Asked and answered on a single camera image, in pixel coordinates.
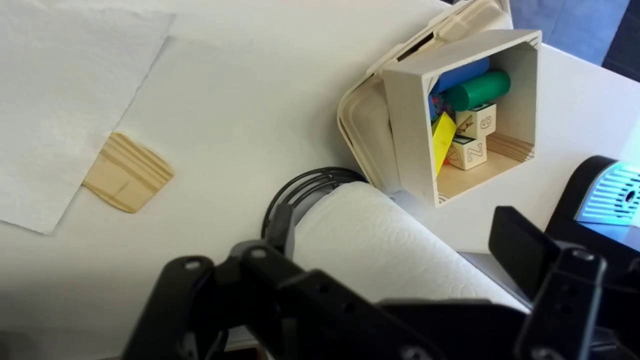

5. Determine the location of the white paper napkin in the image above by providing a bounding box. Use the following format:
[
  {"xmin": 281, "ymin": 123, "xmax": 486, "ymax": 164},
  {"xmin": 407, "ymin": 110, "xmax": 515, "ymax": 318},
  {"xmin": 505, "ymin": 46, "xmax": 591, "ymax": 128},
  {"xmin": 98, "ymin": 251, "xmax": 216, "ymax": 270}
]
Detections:
[{"xmin": 0, "ymin": 0, "xmax": 177, "ymax": 236}]

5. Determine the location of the yellow wooden block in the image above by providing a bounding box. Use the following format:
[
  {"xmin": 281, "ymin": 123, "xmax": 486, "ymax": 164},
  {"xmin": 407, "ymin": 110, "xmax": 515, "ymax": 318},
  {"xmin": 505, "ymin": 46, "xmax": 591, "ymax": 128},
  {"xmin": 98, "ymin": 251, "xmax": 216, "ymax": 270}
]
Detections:
[{"xmin": 428, "ymin": 110, "xmax": 461, "ymax": 179}]

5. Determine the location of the small ribbed wooden piece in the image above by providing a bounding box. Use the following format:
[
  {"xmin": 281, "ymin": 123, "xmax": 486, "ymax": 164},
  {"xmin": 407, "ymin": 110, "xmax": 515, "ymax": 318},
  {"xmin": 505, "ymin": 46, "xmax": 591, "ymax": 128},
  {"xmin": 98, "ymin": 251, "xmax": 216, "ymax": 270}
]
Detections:
[{"xmin": 81, "ymin": 131, "xmax": 177, "ymax": 217}]

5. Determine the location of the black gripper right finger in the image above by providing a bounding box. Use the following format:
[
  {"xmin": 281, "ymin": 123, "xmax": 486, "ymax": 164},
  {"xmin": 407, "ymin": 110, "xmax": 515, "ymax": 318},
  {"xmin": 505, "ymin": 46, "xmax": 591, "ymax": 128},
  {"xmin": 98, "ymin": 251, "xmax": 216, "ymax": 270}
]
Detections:
[{"xmin": 488, "ymin": 204, "xmax": 611, "ymax": 360}]

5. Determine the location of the printed wooden cube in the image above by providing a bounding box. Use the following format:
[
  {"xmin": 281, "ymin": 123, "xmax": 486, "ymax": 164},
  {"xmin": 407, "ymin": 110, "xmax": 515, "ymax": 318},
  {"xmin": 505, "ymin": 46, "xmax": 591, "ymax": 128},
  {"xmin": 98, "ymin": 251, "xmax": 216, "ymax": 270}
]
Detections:
[
  {"xmin": 454, "ymin": 103, "xmax": 499, "ymax": 140},
  {"xmin": 447, "ymin": 134, "xmax": 491, "ymax": 172}
]

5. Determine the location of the blue cylinder block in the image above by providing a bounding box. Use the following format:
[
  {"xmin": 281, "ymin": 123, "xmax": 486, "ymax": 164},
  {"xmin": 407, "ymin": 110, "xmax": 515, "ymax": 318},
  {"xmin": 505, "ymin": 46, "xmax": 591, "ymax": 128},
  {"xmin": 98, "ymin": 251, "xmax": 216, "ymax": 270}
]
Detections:
[{"xmin": 428, "ymin": 59, "xmax": 497, "ymax": 126}]

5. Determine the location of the white paper towel roll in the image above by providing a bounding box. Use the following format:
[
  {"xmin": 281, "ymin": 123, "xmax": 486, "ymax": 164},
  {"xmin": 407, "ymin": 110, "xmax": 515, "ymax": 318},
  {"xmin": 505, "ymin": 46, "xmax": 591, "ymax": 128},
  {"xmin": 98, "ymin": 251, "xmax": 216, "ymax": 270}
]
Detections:
[{"xmin": 291, "ymin": 181, "xmax": 532, "ymax": 316}]

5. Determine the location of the green cylinder block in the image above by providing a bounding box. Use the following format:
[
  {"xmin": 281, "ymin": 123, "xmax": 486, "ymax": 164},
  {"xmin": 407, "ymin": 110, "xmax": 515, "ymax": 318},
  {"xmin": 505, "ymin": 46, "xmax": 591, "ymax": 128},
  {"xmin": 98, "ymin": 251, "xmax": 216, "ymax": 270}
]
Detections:
[{"xmin": 442, "ymin": 68, "xmax": 515, "ymax": 114}]

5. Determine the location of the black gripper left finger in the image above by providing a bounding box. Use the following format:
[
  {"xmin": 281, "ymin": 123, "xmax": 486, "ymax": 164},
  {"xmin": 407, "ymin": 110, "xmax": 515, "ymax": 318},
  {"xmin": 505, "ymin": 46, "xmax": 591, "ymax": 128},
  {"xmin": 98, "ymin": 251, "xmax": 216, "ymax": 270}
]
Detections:
[{"xmin": 122, "ymin": 239, "xmax": 442, "ymax": 360}]

